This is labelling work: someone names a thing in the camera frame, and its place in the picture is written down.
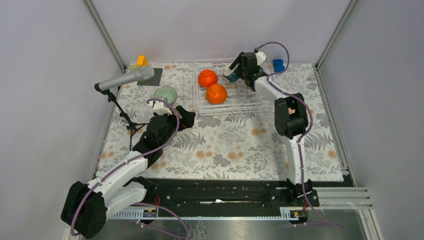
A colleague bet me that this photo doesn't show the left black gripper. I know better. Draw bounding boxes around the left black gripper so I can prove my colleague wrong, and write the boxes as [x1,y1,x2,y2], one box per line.
[154,105,196,148]

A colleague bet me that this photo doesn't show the pale green bowl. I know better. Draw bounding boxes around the pale green bowl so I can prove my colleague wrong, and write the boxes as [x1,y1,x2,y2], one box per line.
[153,86,177,104]

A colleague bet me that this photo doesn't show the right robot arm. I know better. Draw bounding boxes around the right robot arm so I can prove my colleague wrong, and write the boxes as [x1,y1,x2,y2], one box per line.
[223,50,317,208]

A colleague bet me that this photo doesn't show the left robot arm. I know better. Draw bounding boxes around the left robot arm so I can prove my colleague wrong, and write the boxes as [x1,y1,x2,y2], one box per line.
[60,105,196,239]

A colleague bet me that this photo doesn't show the white and teal bowl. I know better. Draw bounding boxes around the white and teal bowl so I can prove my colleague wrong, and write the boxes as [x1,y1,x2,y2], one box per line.
[223,63,243,83]

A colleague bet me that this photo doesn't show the orange bowl rear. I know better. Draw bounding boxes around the orange bowl rear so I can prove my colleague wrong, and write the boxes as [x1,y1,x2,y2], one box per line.
[197,69,218,88]

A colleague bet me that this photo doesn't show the orange bowl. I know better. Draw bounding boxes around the orange bowl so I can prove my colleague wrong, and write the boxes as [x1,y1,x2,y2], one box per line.
[205,83,228,105]
[197,69,218,88]

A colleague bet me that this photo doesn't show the orange bowl front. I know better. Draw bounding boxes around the orange bowl front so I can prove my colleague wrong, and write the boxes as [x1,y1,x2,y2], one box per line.
[205,83,228,105]

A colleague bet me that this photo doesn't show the blue toy block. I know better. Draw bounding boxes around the blue toy block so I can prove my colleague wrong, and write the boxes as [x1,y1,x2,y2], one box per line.
[272,58,286,73]

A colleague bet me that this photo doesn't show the grey lego baseplate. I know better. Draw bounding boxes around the grey lego baseplate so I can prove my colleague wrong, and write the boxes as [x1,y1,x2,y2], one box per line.
[136,67,164,87]

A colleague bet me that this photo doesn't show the black microphone tripod stand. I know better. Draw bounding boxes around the black microphone tripod stand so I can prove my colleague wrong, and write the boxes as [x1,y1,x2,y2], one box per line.
[97,89,148,150]

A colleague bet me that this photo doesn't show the silver microphone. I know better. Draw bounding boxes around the silver microphone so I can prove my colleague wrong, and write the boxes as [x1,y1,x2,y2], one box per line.
[94,65,155,91]

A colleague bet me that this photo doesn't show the floral table mat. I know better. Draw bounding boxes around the floral table mat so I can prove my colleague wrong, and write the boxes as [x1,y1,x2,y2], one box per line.
[95,62,343,182]

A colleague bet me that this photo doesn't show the yellow toy block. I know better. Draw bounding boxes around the yellow toy block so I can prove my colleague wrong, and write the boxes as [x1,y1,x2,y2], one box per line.
[136,55,149,68]

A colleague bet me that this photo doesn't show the light green toy block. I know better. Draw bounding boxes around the light green toy block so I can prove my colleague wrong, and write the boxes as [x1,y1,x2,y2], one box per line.
[128,64,138,72]

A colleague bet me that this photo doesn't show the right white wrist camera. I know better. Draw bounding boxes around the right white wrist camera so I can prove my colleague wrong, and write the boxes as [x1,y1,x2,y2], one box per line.
[254,50,267,66]

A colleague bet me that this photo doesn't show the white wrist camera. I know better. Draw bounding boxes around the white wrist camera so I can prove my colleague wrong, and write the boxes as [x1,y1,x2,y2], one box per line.
[148,100,173,116]
[254,50,267,66]

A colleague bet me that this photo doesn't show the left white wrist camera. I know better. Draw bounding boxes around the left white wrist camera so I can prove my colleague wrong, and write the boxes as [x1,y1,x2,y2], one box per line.
[148,100,173,116]

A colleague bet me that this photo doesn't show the white wire dish rack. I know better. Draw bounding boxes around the white wire dish rack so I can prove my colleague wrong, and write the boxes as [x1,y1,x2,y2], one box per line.
[192,58,274,116]

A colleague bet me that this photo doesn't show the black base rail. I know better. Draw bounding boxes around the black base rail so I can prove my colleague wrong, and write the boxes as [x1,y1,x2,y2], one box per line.
[123,177,321,220]

